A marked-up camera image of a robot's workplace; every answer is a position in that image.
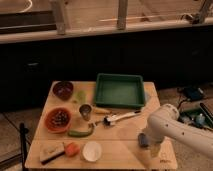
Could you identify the blue sponge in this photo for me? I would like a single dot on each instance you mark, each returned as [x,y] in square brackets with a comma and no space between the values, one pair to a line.
[142,140]

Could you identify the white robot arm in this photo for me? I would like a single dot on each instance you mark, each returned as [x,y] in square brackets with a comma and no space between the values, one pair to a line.
[163,122]

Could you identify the green plastic tray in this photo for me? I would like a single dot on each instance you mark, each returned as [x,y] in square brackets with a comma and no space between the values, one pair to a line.
[119,91]

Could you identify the yellow toy banana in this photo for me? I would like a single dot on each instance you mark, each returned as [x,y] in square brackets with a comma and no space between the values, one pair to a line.
[98,110]

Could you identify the light green toy vegetable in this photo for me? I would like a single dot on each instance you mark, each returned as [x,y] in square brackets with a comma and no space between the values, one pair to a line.
[80,97]

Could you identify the small metal cup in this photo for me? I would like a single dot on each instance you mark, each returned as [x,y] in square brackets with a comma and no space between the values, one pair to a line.
[85,111]

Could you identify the dark red bowl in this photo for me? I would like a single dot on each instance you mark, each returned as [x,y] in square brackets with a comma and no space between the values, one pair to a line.
[63,90]

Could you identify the green chili pepper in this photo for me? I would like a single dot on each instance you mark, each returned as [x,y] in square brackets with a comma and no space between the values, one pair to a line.
[80,134]

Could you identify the orange bowl with contents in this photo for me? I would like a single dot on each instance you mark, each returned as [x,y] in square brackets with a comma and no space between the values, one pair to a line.
[58,120]

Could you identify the wooden folding table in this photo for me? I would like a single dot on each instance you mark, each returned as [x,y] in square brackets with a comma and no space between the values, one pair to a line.
[119,143]

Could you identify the orange toy carrot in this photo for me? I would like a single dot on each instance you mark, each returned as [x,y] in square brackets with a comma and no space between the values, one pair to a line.
[72,149]

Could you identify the green bin with clutter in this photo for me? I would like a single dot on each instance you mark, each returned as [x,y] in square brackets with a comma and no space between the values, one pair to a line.
[201,117]

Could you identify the white handled kitchen tool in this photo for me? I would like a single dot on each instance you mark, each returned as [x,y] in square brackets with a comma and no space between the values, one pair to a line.
[111,120]

